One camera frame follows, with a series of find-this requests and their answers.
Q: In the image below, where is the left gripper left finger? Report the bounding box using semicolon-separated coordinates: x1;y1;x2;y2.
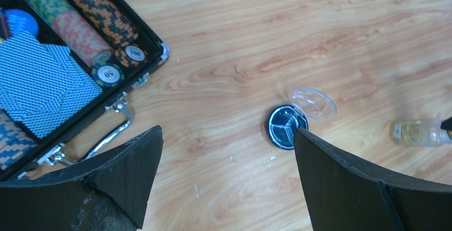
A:
1;125;164;230

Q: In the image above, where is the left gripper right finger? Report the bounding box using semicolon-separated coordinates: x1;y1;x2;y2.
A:
294;129;451;230

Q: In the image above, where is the orange black chip stack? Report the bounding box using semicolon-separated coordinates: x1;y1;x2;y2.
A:
67;0;148;68

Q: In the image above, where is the black poker chip case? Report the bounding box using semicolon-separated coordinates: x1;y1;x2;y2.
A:
1;0;170;181

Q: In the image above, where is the blue playing card deck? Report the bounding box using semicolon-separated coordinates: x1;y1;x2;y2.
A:
1;31;103;139

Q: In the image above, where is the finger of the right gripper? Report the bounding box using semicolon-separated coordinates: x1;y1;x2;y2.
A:
440;117;452;131

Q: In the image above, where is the pink green chip stack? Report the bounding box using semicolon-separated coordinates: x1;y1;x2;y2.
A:
51;11;113;67

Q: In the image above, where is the blue dealer button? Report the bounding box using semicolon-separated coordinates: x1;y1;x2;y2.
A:
5;9;39;38

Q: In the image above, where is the clear pill bottle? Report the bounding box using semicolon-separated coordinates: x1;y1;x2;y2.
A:
389;118;451;147

